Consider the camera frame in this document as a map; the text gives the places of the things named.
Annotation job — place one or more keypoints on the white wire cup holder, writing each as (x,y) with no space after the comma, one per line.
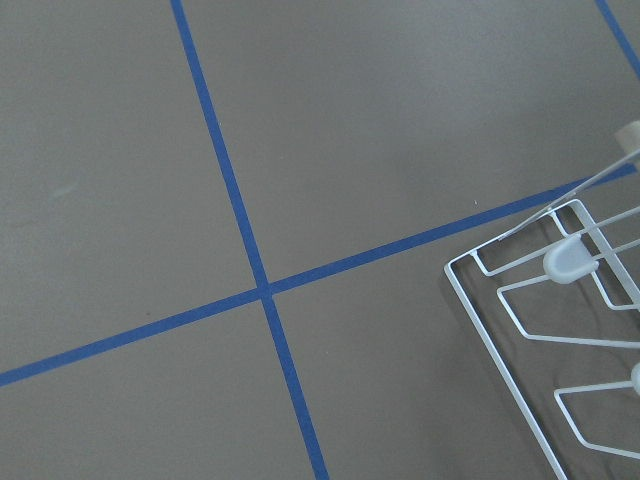
(573,257)

